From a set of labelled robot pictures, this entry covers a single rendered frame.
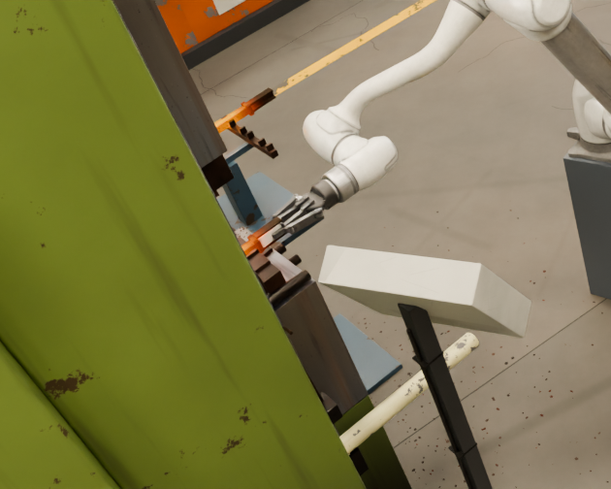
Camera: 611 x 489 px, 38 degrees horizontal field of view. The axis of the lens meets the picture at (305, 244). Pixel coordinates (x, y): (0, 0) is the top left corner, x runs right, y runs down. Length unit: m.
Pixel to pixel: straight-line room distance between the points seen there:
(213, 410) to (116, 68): 0.73
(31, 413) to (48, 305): 0.18
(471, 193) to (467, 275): 2.16
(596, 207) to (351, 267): 1.31
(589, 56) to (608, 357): 1.10
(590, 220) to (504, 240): 0.62
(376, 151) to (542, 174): 1.57
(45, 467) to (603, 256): 2.02
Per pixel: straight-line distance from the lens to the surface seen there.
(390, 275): 1.69
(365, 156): 2.28
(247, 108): 2.74
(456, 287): 1.62
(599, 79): 2.37
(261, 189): 2.85
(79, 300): 1.55
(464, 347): 2.26
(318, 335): 2.25
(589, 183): 2.84
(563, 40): 2.25
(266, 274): 2.14
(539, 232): 3.49
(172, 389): 1.72
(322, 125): 2.38
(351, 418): 2.48
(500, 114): 4.19
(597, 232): 2.97
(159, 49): 1.76
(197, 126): 1.83
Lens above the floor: 2.27
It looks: 37 degrees down
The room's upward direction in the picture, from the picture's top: 25 degrees counter-clockwise
